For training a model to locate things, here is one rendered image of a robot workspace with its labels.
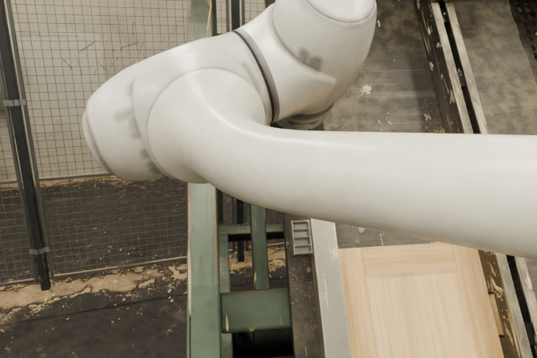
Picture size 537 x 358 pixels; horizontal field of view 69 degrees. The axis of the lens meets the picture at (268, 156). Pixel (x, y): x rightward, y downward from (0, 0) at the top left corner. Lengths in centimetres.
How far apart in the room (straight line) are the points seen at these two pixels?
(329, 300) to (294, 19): 58
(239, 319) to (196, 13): 70
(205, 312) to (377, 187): 61
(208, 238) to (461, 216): 63
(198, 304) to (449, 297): 51
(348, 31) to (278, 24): 6
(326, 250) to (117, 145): 56
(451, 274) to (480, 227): 73
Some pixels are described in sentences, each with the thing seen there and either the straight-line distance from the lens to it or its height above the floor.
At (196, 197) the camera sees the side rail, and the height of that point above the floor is 134.
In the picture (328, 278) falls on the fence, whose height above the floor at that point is 119.
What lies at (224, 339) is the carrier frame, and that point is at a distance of 130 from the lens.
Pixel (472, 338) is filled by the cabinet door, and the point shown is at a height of 107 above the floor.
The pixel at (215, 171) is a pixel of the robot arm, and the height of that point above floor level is 154.
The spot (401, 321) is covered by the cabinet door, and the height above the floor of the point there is 110.
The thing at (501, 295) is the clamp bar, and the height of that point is 116.
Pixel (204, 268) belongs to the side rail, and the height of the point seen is 122.
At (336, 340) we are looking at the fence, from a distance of 81.
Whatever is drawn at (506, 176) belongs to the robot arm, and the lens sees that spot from 20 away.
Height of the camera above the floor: 162
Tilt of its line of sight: 15 degrees down
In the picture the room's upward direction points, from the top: straight up
